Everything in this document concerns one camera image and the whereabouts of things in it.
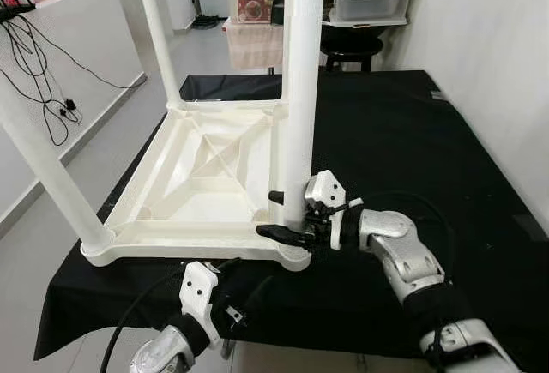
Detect white plastic table top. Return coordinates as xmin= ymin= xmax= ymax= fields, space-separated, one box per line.
xmin=81 ymin=99 xmax=312 ymax=272

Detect clear plastic container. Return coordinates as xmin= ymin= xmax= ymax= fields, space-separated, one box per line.
xmin=329 ymin=0 xmax=419 ymax=27

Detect black bag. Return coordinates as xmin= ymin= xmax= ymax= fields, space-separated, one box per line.
xmin=269 ymin=0 xmax=289 ymax=27

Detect red food poster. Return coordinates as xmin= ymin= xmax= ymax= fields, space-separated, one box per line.
xmin=235 ymin=0 xmax=281 ymax=25

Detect black router box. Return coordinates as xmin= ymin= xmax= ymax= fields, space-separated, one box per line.
xmin=0 ymin=0 xmax=40 ymax=25

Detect looped black wall cables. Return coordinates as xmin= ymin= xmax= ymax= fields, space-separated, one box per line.
xmin=0 ymin=17 xmax=83 ymax=148

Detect small black floor object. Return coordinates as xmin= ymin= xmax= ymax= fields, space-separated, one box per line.
xmin=190 ymin=14 xmax=223 ymax=30

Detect black stool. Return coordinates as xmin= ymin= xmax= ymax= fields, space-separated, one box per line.
xmin=318 ymin=37 xmax=385 ymax=75

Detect long thin black wall cable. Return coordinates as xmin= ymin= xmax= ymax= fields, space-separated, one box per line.
xmin=33 ymin=28 xmax=148 ymax=92

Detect black tablecloth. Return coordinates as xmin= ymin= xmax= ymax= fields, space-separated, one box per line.
xmin=33 ymin=69 xmax=549 ymax=370

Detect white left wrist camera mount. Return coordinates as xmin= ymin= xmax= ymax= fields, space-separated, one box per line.
xmin=178 ymin=259 xmax=223 ymax=345

